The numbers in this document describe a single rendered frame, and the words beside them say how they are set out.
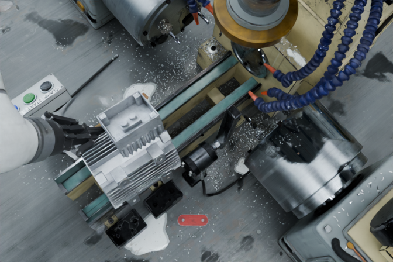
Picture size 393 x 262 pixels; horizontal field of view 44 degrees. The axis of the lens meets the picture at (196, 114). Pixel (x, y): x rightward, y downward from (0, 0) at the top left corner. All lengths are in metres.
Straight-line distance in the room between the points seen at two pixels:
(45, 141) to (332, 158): 0.62
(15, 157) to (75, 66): 0.74
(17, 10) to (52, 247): 0.77
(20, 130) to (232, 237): 0.76
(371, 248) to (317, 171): 0.20
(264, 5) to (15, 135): 0.52
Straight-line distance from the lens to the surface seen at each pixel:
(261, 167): 1.17
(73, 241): 1.43
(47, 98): 1.24
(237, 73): 1.50
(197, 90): 1.39
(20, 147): 0.87
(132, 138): 1.12
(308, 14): 1.27
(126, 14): 1.30
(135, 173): 1.15
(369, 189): 1.16
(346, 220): 1.13
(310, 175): 1.13
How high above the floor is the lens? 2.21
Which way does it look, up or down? 71 degrees down
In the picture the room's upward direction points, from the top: 12 degrees clockwise
